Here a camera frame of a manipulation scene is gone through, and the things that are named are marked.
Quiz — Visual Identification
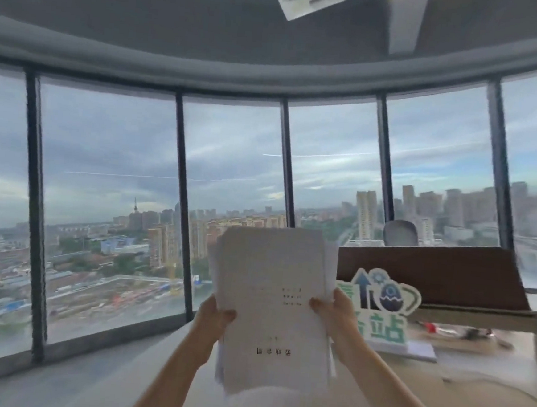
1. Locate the person's left hand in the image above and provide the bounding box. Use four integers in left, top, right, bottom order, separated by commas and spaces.
190, 293, 239, 356

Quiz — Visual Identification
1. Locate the person's right hand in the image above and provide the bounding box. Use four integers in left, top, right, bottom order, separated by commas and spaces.
305, 285, 368, 363

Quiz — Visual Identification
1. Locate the stack of white paper sheets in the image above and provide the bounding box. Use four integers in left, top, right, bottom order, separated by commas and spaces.
195, 221, 348, 404

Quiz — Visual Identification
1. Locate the person's right forearm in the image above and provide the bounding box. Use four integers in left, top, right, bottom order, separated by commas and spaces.
337, 339, 471, 407

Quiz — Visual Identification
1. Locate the person's left forearm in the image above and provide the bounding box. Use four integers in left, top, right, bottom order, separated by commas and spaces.
126, 325, 215, 407

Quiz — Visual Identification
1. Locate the green and white cutout sign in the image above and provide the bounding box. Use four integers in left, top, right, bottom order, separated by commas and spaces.
330, 265, 424, 358

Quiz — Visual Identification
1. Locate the white paper sheet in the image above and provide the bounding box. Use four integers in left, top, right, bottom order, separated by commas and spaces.
400, 339, 439, 363

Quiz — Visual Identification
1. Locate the grey office chair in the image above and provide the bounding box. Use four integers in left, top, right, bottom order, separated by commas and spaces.
382, 218, 421, 249

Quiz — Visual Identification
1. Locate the brown desk divider panel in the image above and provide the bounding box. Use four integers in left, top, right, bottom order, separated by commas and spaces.
334, 234, 537, 314

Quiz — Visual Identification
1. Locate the red and white pen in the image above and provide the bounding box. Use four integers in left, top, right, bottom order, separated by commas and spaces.
425, 323, 466, 338

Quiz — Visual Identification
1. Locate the black cable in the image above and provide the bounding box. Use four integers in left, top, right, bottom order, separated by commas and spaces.
439, 369, 537, 407

